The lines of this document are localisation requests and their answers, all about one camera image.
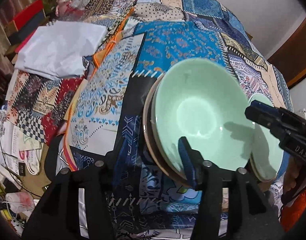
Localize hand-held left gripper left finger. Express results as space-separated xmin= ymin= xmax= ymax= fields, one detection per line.
xmin=21 ymin=151 xmax=122 ymax=240

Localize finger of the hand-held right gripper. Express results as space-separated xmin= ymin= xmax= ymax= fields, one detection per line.
xmin=252 ymin=100 xmax=306 ymax=129
xmin=244 ymin=102 xmax=294 ymax=143

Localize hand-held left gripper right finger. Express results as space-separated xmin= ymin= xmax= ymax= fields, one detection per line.
xmin=178 ymin=136 xmax=286 ymax=240

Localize light green plate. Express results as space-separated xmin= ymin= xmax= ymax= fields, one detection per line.
xmin=247 ymin=93 xmax=284 ymax=182

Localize white plate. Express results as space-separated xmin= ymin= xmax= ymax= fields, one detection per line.
xmin=249 ymin=152 xmax=279 ymax=183

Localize pink bowl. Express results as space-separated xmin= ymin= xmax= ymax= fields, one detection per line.
xmin=142 ymin=75 xmax=193 ymax=188

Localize light green bowl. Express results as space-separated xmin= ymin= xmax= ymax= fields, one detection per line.
xmin=151 ymin=58 xmax=256 ymax=178

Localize person's right hand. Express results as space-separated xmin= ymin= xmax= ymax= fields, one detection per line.
xmin=283 ymin=156 xmax=306 ymax=195

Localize white cabinet with stickers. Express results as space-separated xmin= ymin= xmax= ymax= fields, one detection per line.
xmin=289 ymin=80 xmax=306 ymax=120

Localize white plastic bag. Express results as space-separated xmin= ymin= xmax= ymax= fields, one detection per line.
xmin=5 ymin=192 xmax=35 ymax=214

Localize white printed paper bag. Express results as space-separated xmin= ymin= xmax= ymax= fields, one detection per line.
xmin=0 ymin=120 xmax=47 ymax=178

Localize patchwork printed blanket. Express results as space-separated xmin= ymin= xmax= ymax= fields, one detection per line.
xmin=3 ymin=0 xmax=294 ymax=240

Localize white folded cloth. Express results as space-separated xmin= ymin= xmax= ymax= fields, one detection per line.
xmin=15 ymin=20 xmax=109 ymax=80

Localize striped brown curtain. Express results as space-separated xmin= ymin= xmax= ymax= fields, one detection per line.
xmin=0 ymin=0 xmax=20 ymax=98

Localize dark blue box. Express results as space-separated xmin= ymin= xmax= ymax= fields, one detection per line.
xmin=8 ymin=12 xmax=47 ymax=45

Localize red box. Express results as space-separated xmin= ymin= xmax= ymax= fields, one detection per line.
xmin=11 ymin=0 xmax=44 ymax=29

